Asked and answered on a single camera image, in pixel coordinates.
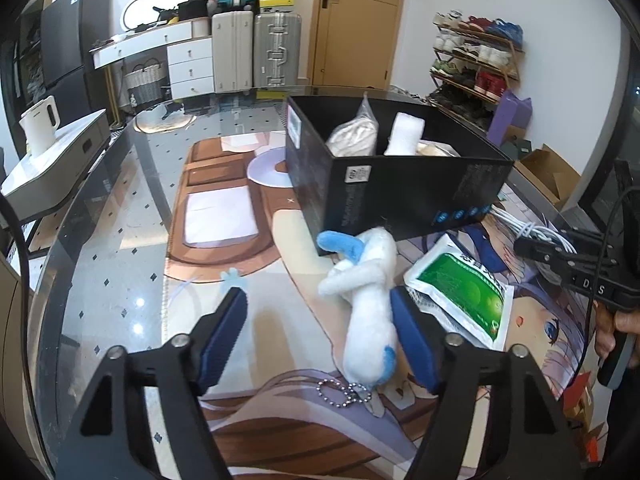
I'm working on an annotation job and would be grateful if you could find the white cable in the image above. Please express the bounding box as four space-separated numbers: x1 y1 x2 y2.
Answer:
487 204 582 261

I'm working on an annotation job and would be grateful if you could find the green medicine packet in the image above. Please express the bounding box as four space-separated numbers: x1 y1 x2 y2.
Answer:
404 234 514 351

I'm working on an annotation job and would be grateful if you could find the white blue plush toy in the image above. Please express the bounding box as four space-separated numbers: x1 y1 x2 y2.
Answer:
317 226 398 389

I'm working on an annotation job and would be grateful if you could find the person's right hand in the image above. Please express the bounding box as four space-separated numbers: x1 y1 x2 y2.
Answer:
594 304 640 360

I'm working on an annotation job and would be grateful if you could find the open brown cardboard box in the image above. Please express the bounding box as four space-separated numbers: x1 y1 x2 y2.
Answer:
515 144 580 210

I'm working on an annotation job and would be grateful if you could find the purple paper bag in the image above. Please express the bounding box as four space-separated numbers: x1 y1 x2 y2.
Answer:
487 89 533 146

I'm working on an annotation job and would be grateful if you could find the white rolled cloth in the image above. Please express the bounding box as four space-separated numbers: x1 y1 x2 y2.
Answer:
384 113 425 156

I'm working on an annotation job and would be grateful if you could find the black cardboard box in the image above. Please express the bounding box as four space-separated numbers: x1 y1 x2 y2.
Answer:
285 96 514 240

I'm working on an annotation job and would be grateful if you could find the wooden shoe rack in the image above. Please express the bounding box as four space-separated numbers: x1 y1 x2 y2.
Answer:
426 10 524 133

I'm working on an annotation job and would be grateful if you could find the plastic bag of white cloth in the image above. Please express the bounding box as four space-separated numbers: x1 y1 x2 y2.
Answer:
326 93 378 157

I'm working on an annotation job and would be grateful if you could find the white side cabinet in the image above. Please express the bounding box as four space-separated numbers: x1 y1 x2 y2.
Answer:
1 110 111 224

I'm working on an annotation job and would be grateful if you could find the woven basket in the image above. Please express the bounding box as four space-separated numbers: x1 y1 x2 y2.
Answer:
124 58 167 107

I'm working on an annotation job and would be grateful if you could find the white electric kettle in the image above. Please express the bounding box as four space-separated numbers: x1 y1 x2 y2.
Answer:
18 96 61 157

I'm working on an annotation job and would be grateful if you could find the white drawer desk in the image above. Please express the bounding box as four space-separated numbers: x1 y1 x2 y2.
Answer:
90 18 215 100

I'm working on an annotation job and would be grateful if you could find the wooden door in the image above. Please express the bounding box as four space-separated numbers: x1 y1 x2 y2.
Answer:
308 0 404 89

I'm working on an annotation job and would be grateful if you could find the white suitcase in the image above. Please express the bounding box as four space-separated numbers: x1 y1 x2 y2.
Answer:
212 11 254 93

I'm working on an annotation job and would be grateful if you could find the silver suitcase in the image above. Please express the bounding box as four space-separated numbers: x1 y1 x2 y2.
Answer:
253 12 302 89

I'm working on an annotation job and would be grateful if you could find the oval mirror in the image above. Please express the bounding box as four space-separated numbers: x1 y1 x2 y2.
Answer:
120 0 188 32

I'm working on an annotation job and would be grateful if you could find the black refrigerator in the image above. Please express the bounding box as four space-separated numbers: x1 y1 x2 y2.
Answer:
41 0 111 126

